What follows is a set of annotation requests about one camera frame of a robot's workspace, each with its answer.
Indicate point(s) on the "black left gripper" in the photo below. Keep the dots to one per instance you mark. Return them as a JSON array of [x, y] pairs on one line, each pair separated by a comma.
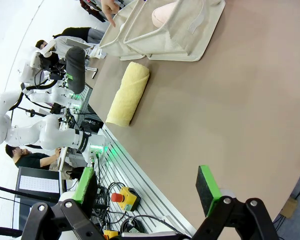
[[51, 66]]

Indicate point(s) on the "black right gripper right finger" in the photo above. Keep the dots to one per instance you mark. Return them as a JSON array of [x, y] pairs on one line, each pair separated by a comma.
[[207, 190]]

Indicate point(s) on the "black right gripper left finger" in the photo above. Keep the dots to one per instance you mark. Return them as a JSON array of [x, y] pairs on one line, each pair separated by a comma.
[[85, 185]]

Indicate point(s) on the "dark grey towel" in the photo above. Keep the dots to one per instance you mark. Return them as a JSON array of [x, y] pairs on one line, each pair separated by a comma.
[[76, 70]]

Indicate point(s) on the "pink towel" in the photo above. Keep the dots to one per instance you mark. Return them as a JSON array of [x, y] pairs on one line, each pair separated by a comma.
[[162, 15]]

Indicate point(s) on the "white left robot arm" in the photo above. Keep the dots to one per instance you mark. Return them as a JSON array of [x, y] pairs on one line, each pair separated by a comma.
[[47, 135]]

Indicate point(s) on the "person's right hand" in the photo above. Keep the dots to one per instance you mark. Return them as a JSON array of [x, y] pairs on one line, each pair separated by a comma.
[[110, 8]]

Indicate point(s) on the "person in dark puffer jacket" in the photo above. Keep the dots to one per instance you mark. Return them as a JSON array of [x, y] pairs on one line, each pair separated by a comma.
[[72, 37]]

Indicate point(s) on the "yellow emergency stop box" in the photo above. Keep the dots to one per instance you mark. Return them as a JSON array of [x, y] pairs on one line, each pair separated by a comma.
[[111, 235], [128, 200]]

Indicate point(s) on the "black framed monitor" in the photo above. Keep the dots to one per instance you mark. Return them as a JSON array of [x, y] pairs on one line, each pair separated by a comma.
[[38, 183]]

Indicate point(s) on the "slotted aluminium mounting base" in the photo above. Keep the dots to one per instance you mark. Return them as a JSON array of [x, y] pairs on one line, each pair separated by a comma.
[[145, 180]]

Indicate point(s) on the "seated man in dark shirt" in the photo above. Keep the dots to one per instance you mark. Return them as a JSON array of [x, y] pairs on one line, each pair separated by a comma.
[[30, 160]]

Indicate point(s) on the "yellow rolled towel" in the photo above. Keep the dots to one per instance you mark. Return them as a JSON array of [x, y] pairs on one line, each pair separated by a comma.
[[127, 95]]

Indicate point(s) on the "cream fabric basket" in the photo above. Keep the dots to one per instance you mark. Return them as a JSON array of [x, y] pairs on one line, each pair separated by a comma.
[[180, 47], [115, 35]]

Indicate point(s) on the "black tripod rod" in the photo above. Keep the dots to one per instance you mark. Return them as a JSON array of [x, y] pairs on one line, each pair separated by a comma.
[[20, 193]]

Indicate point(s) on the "small black camera box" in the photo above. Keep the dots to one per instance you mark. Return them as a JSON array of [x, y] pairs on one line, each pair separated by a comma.
[[56, 108]]

